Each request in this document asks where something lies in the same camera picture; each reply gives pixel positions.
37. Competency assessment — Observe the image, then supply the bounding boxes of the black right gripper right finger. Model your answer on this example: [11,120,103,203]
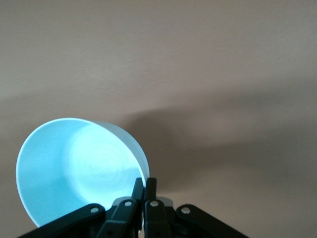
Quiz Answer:
[143,177,246,238]

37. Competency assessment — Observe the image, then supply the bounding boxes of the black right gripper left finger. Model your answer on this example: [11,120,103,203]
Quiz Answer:
[24,177,145,238]

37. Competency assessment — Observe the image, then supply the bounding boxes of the blue bowl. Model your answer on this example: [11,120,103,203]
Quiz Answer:
[15,117,150,228]

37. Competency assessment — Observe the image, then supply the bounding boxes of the brown table cover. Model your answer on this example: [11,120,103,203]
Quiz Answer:
[0,0,317,238]

